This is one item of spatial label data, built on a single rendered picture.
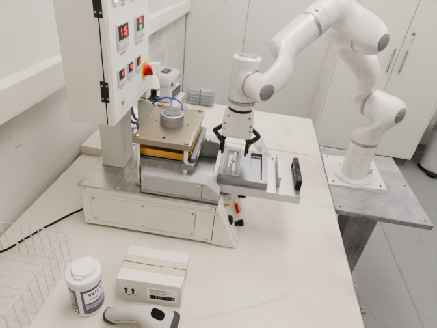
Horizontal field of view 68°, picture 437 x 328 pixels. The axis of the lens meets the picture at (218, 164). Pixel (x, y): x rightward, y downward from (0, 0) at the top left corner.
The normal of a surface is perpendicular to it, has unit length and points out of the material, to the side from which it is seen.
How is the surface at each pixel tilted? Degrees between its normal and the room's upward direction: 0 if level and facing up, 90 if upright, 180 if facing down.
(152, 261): 1
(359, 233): 90
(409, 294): 0
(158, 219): 90
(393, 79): 90
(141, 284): 85
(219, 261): 0
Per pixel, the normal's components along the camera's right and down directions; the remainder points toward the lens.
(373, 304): 0.11, -0.84
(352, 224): -0.14, 0.52
